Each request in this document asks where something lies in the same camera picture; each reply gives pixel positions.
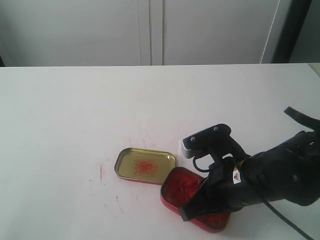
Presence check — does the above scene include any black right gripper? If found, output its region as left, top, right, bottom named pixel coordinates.
left=179, top=150, right=278, bottom=222

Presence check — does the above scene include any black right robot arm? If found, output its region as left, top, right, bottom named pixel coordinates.
left=179, top=107, right=320, bottom=221

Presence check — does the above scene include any red ink pad tin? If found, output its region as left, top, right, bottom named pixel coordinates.
left=160, top=166, right=231, bottom=233

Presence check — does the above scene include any white paper sheet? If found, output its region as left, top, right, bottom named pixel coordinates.
left=176, top=140, right=214, bottom=178

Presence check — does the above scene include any gold tin lid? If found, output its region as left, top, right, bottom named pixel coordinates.
left=114, top=147, right=177, bottom=185

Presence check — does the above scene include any white cabinet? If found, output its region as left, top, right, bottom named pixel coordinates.
left=0, top=0, right=280, bottom=67

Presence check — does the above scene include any black cable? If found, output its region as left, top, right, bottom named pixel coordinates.
left=192, top=152, right=313, bottom=240

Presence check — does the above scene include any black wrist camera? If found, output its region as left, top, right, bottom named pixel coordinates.
left=182, top=123, right=249, bottom=160

